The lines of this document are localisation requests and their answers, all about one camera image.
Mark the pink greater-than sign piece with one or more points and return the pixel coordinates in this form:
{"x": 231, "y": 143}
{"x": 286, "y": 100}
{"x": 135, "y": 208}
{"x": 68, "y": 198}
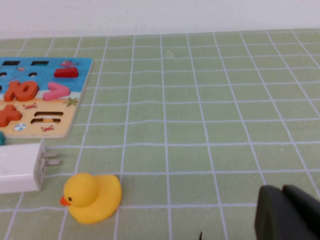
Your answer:
{"x": 62, "y": 92}

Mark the green checked tablecloth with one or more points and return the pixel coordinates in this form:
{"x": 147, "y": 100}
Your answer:
{"x": 200, "y": 125}

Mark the orange plus sign piece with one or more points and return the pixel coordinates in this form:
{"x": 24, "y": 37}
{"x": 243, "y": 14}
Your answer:
{"x": 10, "y": 116}

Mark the yellow rubber duck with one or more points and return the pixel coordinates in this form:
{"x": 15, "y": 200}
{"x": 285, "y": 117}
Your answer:
{"x": 95, "y": 197}

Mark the teal number four piece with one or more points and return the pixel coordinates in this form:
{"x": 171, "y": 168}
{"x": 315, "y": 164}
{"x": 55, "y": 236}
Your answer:
{"x": 2, "y": 138}

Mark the blue wooden puzzle board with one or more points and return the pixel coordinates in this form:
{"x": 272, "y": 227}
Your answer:
{"x": 45, "y": 75}

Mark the white power adapter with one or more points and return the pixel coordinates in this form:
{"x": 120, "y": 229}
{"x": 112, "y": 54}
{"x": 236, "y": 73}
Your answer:
{"x": 17, "y": 167}

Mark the red minus sign piece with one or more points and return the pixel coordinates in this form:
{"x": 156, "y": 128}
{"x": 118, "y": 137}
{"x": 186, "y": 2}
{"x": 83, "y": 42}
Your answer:
{"x": 65, "y": 73}

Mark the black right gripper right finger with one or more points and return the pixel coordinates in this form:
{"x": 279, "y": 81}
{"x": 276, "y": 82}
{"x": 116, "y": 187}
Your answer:
{"x": 307, "y": 210}

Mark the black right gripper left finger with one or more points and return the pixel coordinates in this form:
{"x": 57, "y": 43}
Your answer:
{"x": 275, "y": 217}

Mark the orange number ten piece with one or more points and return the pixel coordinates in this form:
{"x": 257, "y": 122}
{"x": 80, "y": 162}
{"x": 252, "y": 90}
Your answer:
{"x": 10, "y": 93}

